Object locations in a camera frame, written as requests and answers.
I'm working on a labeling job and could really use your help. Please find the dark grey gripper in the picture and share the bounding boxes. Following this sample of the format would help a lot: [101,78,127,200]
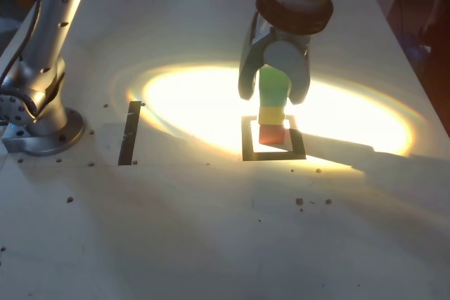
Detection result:
[238,16,312,106]

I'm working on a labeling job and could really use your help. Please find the red cube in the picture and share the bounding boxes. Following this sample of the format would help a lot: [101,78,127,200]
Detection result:
[259,123,286,145]

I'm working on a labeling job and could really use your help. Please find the green cube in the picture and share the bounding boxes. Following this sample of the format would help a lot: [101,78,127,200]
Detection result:
[258,67,293,108]

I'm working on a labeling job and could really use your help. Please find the yellow cube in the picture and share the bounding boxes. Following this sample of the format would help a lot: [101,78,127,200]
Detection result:
[258,105,285,127]

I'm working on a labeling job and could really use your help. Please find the blue object beside table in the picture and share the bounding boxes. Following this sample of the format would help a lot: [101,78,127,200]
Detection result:
[402,32,428,65]

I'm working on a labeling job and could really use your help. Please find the black tape square outline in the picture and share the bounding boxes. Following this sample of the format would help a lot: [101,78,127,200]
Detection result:
[240,114,307,162]

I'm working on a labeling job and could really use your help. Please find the black tape strip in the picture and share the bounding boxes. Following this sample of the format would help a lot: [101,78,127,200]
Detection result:
[117,100,143,167]

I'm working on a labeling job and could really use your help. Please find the person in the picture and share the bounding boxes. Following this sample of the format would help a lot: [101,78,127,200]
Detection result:
[420,0,450,132]

